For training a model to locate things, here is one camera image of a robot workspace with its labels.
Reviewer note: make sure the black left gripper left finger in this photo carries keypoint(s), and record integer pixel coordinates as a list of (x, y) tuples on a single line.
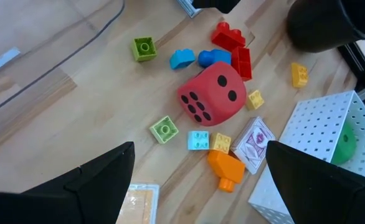
[(76, 199)]

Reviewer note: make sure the dark blue rounded brick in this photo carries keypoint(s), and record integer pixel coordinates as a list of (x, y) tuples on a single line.
[(213, 58)]

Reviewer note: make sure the red foam die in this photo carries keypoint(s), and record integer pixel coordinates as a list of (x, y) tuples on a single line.
[(212, 93)]

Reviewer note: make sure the lime green square brick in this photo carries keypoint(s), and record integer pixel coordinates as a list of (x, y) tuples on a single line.
[(144, 49)]

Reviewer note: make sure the pale teal square brick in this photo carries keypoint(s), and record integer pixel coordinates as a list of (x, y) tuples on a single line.
[(198, 140)]

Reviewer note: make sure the orange brick with peg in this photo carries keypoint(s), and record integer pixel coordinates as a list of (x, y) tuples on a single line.
[(227, 168)]

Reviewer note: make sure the green foam die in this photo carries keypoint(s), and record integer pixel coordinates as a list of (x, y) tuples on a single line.
[(344, 146)]

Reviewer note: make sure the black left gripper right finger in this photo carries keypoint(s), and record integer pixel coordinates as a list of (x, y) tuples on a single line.
[(319, 193)]

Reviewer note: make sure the black bucket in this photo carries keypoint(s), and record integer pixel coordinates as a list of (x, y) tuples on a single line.
[(325, 25)]

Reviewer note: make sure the small yellow square brick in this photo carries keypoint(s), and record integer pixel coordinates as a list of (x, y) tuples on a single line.
[(255, 100), (220, 143)]

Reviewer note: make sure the sky blue brick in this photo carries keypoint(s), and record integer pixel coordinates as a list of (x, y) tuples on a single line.
[(182, 59)]

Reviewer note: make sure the red rectangular brick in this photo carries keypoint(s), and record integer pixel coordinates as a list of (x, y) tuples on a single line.
[(241, 63)]

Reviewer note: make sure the yellow rectangular brick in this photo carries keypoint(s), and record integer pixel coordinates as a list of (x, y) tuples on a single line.
[(299, 75)]

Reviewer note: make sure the red stepped brick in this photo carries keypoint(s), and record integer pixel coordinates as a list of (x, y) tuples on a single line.
[(227, 36)]

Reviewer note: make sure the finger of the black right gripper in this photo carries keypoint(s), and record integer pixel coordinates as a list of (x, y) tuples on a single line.
[(216, 4)]

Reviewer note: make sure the pale green square brick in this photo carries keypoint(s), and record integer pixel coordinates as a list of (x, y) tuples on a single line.
[(164, 129)]

